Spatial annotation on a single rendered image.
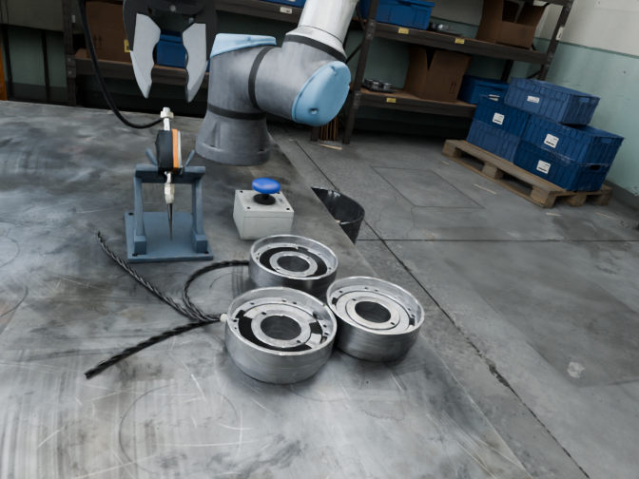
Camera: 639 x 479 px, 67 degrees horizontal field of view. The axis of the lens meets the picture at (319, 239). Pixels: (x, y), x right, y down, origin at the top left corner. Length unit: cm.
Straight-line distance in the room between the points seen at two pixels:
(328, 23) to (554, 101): 344
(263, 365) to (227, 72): 62
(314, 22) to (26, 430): 72
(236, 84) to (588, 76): 461
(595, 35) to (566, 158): 162
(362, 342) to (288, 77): 52
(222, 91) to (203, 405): 64
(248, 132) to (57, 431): 67
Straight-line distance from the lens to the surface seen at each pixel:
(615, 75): 512
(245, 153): 95
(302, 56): 87
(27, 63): 455
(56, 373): 47
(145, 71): 62
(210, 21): 62
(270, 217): 67
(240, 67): 92
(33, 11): 424
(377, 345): 49
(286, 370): 44
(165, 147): 63
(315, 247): 62
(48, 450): 42
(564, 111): 419
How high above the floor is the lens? 112
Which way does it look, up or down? 26 degrees down
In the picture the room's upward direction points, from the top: 11 degrees clockwise
